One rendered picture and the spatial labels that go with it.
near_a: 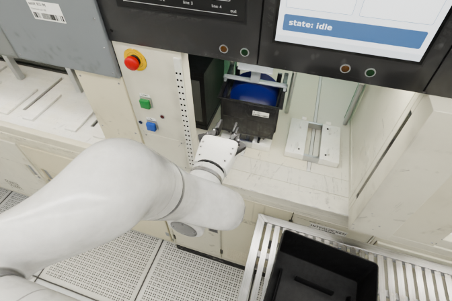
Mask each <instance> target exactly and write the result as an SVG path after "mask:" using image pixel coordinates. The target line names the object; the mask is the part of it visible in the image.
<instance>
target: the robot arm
mask: <svg viewBox="0 0 452 301"><path fill-rule="evenodd" d="M222 127H223V120H222V119H220V120H219V123H217V124H216V126H215V128H213V129H212V130H211V131H208V132H206V133H202V134H199V135H198V140H199V143H200V144H199V146H198V150H197V152H196V156H195V159H194V166H193V168H191V171H190V173H187V172H186V171H185V170H183V169H182V168H180V167H179V166H177V165H176V164H175V163H173V162H171V161H170V160H169V159H167V158H165V157H164V156H162V155H161V154H159V153H158V152H156V151H155V150H153V149H152V148H149V147H148V146H146V145H145V144H143V143H140V142H137V141H136V140H132V139H129V138H108V139H104V140H101V141H99V142H96V143H94V144H93V145H91V146H89V147H88V148H86V149H85V150H84V151H83V152H81V153H80V154H79V155H78V156H77V157H75V158H74V159H73V160H72V161H71V162H70V163H69V164H68V165H67V166H66V167H65V168H64V169H63V170H62V171H61V172H60V173H59V174H58V175H57V176H56V177H55V178H53V179H52V180H51V181H50V182H49V183H47V184H46V185H45V186H44V187H43V188H41V189H40V190H38V191H37V192H36V193H34V194H33V195H31V196H30V197H29V198H27V199H25V200H24V201H22V202H20V203H19V204H18V205H16V206H14V207H12V208H10V209H8V210H6V211H5V212H3V213H1V214H0V301H80V300H78V299H76V298H73V297H70V296H68V295H65V294H62V293H60V292H57V291H55V290H52V289H50V288H47V287H45V286H42V285H40V284H37V283H35V282H32V281H30V280H28V279H29V278H30V277H32V276H33V275H34V274H35V273H37V272H38V271H40V270H42V269H44V268H45V267H48V266H50V265H53V264H55V263H58V262H60V261H63V260H66V259H69V258H71V257H74V256H76V255H79V254H82V253H84V252H87V251H90V250H92V249H94V248H96V247H99V246H102V245H104V244H106V243H109V242H110V241H113V240H114V239H117V238H118V237H120V236H122V235H123V234H125V233H126V232H128V231H129V230H130V229H132V228H133V227H134V226H135V225H136V224H138V223H139V222H140V220H148V221H166V220H167V222H168V224H169V225H170V226H171V227H172V228H173V229H174V230H175V231H176V232H178V233H180V234H183V235H185V236H188V237H200V236H202V235H203V233H204V230H205V228H209V229H214V230H225V231H226V230H233V229H235V228H237V227H238V226H239V225H240V224H241V222H242V221H243V217H244V214H245V210H246V206H245V202H244V200H243V198H242V196H241V195H240V194H239V193H237V192H236V191H235V190H233V189H231V188H229V187H226V186H224V185H222V183H223V180H224V178H225V177H226V176H227V175H228V173H229V172H230V170H231V168H232V166H233V164H234V162H235V160H236V157H237V155H238V154H239V153H240V152H242V151H244V150H245V149H246V145H245V144H244V143H243V142H242V141H241V140H240V139H239V137H238V136H237V134H238V132H239V127H237V122H236V123H235V124H234V127H233V130H232V132H231V137H230V138H229V139H227V138H221V137H218V135H219V134H220V132H221V129H222ZM237 146H238V147H237Z"/></svg>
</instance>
